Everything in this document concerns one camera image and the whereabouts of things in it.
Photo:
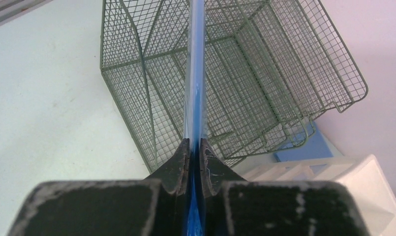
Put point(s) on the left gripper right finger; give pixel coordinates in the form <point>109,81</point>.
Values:
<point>237,207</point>

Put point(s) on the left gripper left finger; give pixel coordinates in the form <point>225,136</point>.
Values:
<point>154,206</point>

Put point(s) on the blue folder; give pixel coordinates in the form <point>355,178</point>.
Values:
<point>302,147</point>
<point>195,94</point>

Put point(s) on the green wire mesh basket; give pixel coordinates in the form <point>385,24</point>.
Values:
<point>271,68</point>

